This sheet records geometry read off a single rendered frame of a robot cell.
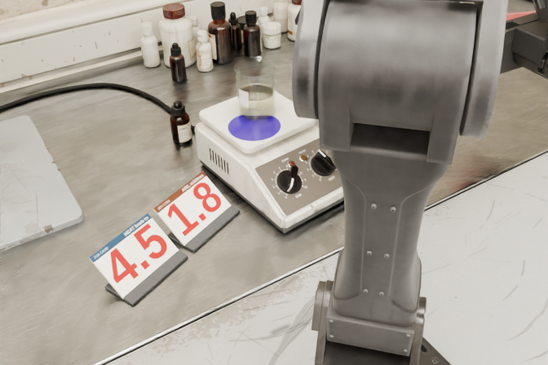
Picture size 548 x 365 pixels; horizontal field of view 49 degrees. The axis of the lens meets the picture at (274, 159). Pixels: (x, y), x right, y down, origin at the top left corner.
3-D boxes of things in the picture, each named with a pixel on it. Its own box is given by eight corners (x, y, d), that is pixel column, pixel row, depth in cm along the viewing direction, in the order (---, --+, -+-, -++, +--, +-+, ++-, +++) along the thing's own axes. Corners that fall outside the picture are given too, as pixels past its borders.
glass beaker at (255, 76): (272, 128, 79) (271, 73, 74) (232, 125, 80) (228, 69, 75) (281, 105, 83) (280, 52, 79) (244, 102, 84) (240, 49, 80)
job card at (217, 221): (240, 212, 78) (238, 186, 76) (193, 252, 72) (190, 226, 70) (204, 195, 81) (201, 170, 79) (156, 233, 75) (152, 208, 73)
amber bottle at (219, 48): (234, 54, 116) (231, -1, 110) (232, 64, 112) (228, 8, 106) (211, 54, 116) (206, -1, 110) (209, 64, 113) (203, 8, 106)
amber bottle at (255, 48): (254, 59, 114) (252, 17, 109) (240, 54, 116) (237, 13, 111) (265, 52, 116) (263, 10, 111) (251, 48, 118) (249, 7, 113)
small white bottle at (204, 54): (200, 65, 112) (196, 28, 108) (214, 65, 112) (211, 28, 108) (196, 72, 110) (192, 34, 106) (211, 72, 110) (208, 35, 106)
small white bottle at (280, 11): (292, 31, 124) (292, -11, 119) (277, 34, 123) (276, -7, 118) (285, 25, 127) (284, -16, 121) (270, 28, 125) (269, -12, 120)
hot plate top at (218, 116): (320, 123, 80) (320, 117, 80) (247, 156, 74) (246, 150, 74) (266, 90, 88) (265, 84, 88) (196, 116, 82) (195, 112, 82)
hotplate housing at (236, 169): (360, 195, 80) (364, 146, 76) (283, 238, 74) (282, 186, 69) (260, 126, 95) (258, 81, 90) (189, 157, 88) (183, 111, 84)
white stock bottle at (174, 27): (172, 72, 110) (164, 15, 104) (159, 59, 115) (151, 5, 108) (201, 63, 113) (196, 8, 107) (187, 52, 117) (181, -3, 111)
